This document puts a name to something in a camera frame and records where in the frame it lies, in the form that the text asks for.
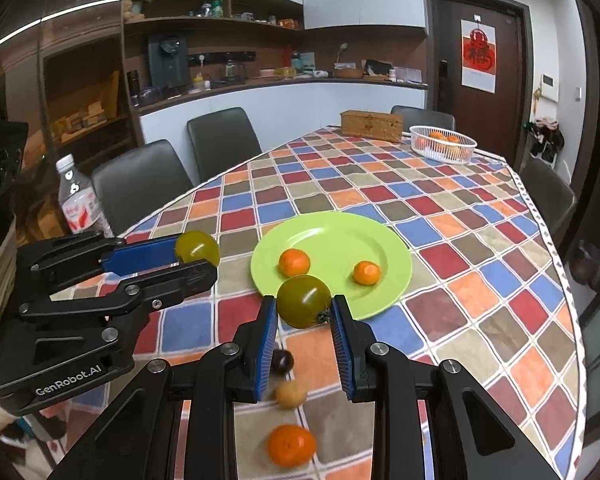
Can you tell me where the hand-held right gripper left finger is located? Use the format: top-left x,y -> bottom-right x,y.
45,295 -> 279,480

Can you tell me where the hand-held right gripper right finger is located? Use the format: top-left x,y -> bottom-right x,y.
330,296 -> 556,480

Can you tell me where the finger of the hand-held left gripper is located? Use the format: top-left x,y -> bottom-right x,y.
16,232 -> 181,291
19,260 -> 218,324

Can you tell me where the green tomato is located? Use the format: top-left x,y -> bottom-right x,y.
175,230 -> 221,268
276,275 -> 333,330

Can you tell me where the green plate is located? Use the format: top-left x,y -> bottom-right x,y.
250,211 -> 413,322

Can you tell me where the dark purple plum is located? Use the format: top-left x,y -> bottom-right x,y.
271,349 -> 295,376

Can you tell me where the tan round fruit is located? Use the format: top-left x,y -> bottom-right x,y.
275,381 -> 308,409

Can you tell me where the dark grey chair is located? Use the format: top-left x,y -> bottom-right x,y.
186,107 -> 262,183
91,140 -> 196,236
519,158 -> 578,246
391,105 -> 456,132

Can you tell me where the clear water bottle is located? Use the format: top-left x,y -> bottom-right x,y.
56,155 -> 113,238

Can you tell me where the checked tablecloth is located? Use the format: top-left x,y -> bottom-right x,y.
40,125 -> 588,480

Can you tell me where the black coffee machine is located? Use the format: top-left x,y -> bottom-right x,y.
147,35 -> 192,88

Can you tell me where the white plastic basket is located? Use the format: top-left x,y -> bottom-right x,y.
409,125 -> 478,164

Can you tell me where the woven wooden box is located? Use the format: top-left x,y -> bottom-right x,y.
340,110 -> 403,142

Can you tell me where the dark brown door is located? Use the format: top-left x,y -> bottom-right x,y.
425,0 -> 531,171

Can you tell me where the red and white door poster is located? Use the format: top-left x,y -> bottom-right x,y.
461,19 -> 497,94

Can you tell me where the wooden wall shelf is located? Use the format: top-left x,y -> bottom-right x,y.
122,0 -> 306,41

